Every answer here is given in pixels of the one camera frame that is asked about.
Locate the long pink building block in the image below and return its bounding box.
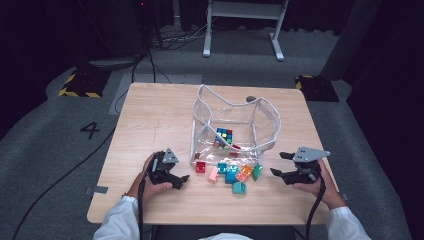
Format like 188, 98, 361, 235
208, 166, 220, 184

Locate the white metal desk frame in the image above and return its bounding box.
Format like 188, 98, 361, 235
202, 0, 290, 62

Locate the person's left hand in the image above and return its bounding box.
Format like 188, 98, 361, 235
128, 152, 174, 201

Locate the hand-held gripper cable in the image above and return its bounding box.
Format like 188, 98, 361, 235
137, 178, 148, 240
304, 178, 327, 240

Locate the multicoloured puzzle cube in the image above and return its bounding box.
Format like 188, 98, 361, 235
214, 127, 234, 148

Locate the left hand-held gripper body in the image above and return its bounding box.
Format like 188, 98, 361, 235
148, 148, 180, 185

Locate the flat grey stand base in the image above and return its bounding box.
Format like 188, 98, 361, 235
89, 58, 138, 69

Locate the looped black floor cable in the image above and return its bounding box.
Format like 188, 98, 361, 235
114, 49, 173, 116

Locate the left hand-held gripper cable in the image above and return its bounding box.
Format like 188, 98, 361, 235
137, 178, 148, 240

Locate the right hand-held gripper cable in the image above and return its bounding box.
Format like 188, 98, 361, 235
304, 178, 327, 240

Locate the bundle of floor cables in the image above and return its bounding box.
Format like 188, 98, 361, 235
149, 19, 214, 51

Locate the green building block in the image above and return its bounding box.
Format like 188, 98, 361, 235
251, 163, 264, 182

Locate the person's right hand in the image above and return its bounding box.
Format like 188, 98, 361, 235
293, 159, 346, 210

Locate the grey upright panel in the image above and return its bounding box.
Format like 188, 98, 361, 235
319, 0, 383, 81

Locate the person's white shirt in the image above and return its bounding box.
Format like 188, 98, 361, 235
199, 233, 253, 240

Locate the long black floor cable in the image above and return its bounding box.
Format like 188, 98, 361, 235
11, 126, 118, 240

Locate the black equipment box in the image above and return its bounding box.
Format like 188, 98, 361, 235
133, 0, 164, 51

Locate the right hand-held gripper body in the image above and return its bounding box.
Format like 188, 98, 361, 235
286, 146, 331, 185

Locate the black yellow striped stand base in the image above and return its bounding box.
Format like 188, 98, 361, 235
294, 74, 340, 103
58, 68, 113, 99

